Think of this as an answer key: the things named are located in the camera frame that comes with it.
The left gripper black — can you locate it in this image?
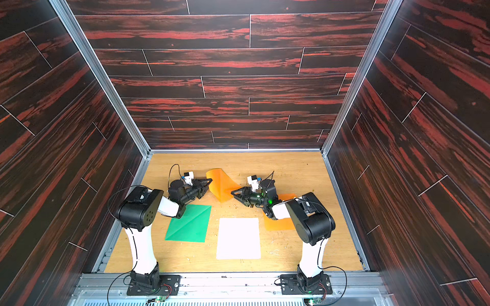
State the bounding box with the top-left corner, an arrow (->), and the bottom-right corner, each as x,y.
179,178 -> 211,206

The orange paper sheet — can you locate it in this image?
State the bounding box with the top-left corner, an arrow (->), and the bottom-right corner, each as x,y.
263,193 -> 297,232
206,168 -> 241,203

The pale yellow paper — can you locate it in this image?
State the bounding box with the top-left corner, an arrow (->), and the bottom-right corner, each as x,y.
216,218 -> 261,260

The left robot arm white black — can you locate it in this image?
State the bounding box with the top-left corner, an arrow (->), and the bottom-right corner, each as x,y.
113,172 -> 213,296

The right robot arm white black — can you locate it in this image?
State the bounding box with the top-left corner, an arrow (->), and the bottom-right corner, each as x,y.
231,187 -> 336,297

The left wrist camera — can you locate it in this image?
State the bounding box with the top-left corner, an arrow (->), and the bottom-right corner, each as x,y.
181,172 -> 194,186

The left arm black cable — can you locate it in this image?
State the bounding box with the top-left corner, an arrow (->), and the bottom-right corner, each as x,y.
106,163 -> 185,305

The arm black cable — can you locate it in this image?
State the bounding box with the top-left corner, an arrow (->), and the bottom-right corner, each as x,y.
263,171 -> 348,305
106,163 -> 185,305

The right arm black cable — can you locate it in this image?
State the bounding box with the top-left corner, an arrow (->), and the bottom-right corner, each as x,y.
263,171 -> 348,305

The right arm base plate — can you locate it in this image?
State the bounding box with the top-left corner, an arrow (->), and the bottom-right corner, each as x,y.
277,272 -> 333,295

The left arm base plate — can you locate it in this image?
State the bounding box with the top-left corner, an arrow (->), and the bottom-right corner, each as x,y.
126,274 -> 181,297

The front aluminium frame rail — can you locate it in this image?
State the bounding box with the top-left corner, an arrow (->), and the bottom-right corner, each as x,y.
68,271 -> 397,305

